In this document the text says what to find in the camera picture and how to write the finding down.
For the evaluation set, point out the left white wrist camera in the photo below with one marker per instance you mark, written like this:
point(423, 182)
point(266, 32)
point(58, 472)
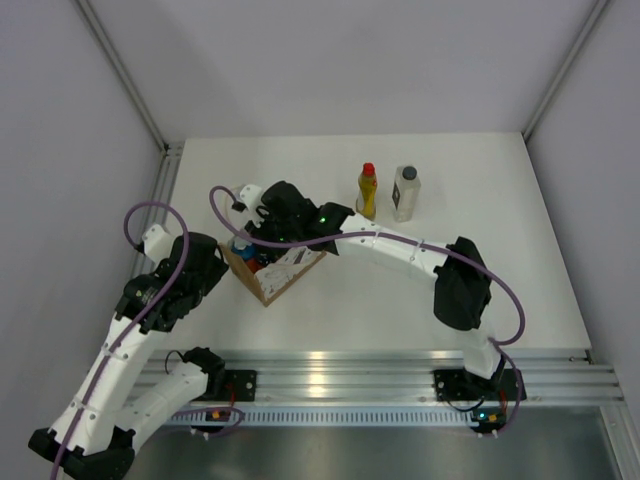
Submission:
point(156, 243)

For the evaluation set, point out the yellow bottle red cap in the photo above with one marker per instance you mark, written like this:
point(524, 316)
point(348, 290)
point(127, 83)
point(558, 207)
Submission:
point(367, 184)

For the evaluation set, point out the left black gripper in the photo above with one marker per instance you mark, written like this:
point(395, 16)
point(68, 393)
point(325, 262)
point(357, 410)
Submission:
point(217, 269)

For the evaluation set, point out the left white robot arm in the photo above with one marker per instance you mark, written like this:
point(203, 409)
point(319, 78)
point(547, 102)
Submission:
point(101, 431)

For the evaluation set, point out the aluminium frame rail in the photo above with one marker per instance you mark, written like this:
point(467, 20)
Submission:
point(555, 378)

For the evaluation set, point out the white slotted cable duct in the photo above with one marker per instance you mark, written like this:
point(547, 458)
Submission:
point(328, 416)

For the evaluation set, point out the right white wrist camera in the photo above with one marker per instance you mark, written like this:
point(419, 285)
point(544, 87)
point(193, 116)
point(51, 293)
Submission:
point(248, 200)

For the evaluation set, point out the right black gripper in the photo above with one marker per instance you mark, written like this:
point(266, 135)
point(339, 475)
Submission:
point(260, 232)

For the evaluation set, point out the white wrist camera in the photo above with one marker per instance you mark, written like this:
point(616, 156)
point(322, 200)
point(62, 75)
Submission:
point(248, 200)
point(156, 243)

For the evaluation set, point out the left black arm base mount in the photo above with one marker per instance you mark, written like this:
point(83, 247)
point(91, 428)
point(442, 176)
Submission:
point(238, 386)

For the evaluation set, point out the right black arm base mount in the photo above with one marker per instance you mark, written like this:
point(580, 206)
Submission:
point(457, 385)

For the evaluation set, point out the light blue pump bottle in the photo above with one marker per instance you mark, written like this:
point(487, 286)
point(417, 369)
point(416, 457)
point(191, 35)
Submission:
point(242, 248)

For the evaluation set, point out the clear square bottle grey cap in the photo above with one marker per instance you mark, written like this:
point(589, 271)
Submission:
point(405, 191)

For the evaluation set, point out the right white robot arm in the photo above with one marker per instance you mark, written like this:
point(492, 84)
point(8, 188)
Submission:
point(454, 272)

